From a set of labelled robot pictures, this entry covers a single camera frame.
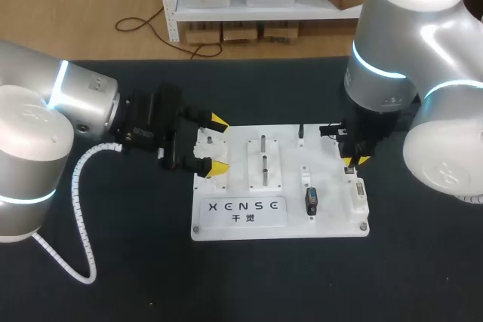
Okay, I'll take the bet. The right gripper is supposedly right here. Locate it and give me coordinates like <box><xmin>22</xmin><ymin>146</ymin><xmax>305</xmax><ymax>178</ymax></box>
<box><xmin>318</xmin><ymin>107</ymin><xmax>398</xmax><ymax>169</ymax></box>

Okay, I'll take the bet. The white socket board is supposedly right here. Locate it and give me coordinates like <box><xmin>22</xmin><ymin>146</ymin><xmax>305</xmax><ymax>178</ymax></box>
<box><xmin>189</xmin><ymin>122</ymin><xmax>371</xmax><ymax>243</ymax></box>

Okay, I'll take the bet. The white cable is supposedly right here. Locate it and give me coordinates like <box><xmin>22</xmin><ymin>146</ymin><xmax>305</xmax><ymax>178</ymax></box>
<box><xmin>457</xmin><ymin>192</ymin><xmax>483</xmax><ymax>206</ymax></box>
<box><xmin>31</xmin><ymin>142</ymin><xmax>124</xmax><ymax>286</ymax></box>

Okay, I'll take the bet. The brown floor cable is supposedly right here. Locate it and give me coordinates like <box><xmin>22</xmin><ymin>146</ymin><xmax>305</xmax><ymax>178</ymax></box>
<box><xmin>115</xmin><ymin>0</ymin><xmax>223</xmax><ymax>60</ymax></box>

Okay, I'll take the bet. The black plug with blue face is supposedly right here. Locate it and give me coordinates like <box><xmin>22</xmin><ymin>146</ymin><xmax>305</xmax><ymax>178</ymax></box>
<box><xmin>304</xmin><ymin>186</ymin><xmax>320</xmax><ymax>217</ymax></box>

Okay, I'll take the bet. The white metal shelf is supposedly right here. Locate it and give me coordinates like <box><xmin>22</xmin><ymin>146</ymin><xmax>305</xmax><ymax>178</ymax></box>
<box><xmin>154</xmin><ymin>0</ymin><xmax>364</xmax><ymax>43</ymax></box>

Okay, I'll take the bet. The small brown cardboard box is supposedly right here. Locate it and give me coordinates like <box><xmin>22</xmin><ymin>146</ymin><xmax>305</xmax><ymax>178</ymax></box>
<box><xmin>222</xmin><ymin>22</ymin><xmax>260</xmax><ymax>43</ymax></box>
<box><xmin>183</xmin><ymin>22</ymin><xmax>223</xmax><ymax>46</ymax></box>
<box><xmin>263</xmin><ymin>22</ymin><xmax>301</xmax><ymax>45</ymax></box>

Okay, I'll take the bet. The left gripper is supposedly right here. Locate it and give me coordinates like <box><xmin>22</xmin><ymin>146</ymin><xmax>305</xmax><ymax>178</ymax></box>
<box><xmin>112</xmin><ymin>80</ymin><xmax>231</xmax><ymax>180</ymax></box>

